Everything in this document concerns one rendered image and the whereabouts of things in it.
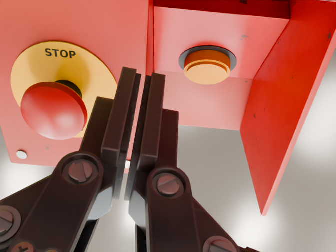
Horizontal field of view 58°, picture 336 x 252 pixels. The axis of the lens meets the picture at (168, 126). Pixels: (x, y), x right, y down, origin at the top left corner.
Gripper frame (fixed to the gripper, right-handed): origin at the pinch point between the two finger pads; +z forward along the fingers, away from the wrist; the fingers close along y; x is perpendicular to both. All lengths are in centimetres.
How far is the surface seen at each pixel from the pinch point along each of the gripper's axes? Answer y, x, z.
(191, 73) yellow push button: 3.7, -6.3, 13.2
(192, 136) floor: 23, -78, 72
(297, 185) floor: 74, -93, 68
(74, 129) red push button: -3.6, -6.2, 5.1
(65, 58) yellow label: -4.9, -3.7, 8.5
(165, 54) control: 1.4, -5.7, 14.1
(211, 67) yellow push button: 5.1, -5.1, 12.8
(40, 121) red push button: -5.6, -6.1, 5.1
